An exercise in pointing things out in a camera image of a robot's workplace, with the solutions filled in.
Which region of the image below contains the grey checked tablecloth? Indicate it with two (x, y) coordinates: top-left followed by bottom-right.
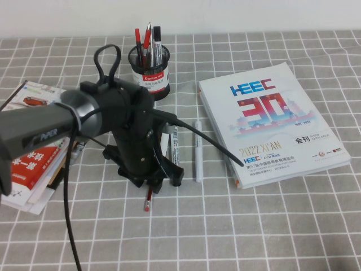
(0, 29), (361, 271)

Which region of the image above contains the black mesh pen holder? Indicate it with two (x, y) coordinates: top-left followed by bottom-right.
(128, 45), (171, 101)

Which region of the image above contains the white paint pen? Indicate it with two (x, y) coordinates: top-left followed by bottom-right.
(193, 120), (204, 183)

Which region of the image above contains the black camera cable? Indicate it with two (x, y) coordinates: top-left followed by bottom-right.
(169, 112), (245, 168)

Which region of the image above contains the white HEEC catalogue book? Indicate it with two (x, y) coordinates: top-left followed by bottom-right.
(198, 61), (352, 189)

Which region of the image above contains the stack of maps and brochures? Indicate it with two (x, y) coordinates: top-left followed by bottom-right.
(0, 80), (71, 193)

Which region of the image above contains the white book with orange edge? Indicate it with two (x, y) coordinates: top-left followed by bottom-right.
(199, 89), (243, 190)

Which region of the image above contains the red pencil with eraser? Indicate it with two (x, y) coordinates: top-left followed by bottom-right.
(144, 188), (155, 212)

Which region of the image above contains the black-capped labelled marker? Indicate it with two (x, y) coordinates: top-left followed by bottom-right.
(153, 26), (163, 67)
(168, 125), (181, 168)

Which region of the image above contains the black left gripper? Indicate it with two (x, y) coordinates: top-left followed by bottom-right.
(102, 128), (184, 195)

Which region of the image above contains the white marker with black caps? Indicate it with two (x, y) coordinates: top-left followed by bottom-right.
(160, 133), (170, 159)

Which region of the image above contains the thin red-capped pen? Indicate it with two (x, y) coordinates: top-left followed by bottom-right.
(134, 28), (144, 68)

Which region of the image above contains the silver ballpoint pen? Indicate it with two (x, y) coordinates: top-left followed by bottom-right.
(147, 21), (156, 68)

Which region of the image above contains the brochure with brown photo cover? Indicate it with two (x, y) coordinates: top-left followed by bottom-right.
(46, 141), (85, 190)

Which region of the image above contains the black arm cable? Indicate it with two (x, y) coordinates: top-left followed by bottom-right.
(62, 43), (122, 271)

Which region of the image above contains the white AgileX brochure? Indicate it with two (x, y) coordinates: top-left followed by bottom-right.
(0, 185), (30, 211)

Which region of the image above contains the red-capped pen with clip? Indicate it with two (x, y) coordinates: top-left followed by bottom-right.
(142, 29), (152, 67)

